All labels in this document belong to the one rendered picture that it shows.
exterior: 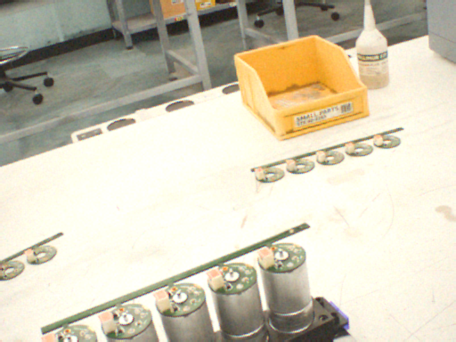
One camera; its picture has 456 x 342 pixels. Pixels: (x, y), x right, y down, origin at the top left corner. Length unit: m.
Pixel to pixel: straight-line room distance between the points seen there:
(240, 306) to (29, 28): 4.40
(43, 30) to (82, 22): 0.30
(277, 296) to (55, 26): 4.41
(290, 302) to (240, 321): 0.03
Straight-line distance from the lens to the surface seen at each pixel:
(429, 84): 0.69
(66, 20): 4.67
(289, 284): 0.31
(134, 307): 0.30
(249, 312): 0.30
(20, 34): 4.65
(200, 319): 0.30
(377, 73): 0.68
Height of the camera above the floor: 0.99
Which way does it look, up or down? 27 degrees down
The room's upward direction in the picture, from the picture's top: 11 degrees counter-clockwise
